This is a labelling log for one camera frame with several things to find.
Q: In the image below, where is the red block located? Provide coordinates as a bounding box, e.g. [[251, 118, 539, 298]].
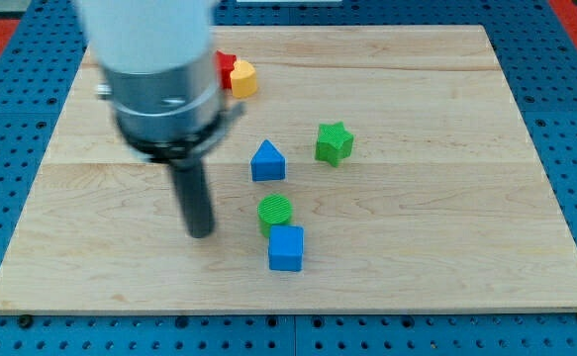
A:
[[215, 50, 238, 89]]

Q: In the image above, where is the green circle block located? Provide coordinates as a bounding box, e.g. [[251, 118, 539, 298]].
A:
[[257, 194, 293, 237]]

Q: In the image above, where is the green star block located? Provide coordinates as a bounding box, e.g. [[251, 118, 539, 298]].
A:
[[315, 122, 354, 167]]

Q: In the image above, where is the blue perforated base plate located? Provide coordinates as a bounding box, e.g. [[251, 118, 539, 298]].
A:
[[0, 1, 577, 355]]

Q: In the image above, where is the wooden board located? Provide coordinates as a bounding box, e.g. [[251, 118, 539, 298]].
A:
[[0, 26, 577, 315]]

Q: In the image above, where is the blue triangle block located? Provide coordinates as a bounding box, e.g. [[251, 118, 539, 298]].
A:
[[250, 139, 286, 182]]

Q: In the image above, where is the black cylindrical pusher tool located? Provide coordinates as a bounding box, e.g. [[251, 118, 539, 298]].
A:
[[168, 160, 215, 238]]

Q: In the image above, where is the yellow heart block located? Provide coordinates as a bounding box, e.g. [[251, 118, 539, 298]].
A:
[[230, 59, 258, 99]]

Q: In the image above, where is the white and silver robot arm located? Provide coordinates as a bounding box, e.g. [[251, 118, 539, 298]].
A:
[[73, 0, 244, 238]]

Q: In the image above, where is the blue cube block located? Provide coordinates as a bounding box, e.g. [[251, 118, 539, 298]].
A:
[[268, 225, 304, 272]]

